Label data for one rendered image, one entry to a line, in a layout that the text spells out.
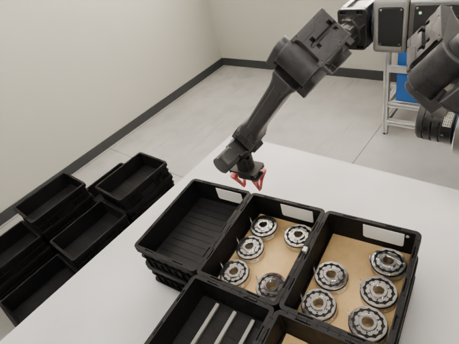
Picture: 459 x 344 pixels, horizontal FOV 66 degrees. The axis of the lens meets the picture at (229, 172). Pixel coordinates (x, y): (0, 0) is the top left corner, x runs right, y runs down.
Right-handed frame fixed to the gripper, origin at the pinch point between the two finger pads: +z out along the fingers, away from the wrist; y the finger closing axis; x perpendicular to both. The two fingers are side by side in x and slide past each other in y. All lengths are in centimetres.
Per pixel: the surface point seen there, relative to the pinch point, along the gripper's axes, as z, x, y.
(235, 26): 61, 294, -208
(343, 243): 23.5, 4.5, 28.9
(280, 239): 23.2, -2.3, 7.7
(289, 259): 23.1, -8.7, 14.3
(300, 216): 18.6, 7.2, 12.0
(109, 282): 35, -42, -56
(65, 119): 55, 73, -269
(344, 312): 22.9, -19.6, 37.5
